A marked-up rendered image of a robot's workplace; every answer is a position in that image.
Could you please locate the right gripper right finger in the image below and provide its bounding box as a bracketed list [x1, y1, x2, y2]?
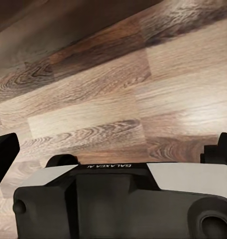
[217, 132, 227, 164]

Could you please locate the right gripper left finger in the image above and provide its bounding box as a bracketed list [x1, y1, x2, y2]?
[0, 132, 20, 183]

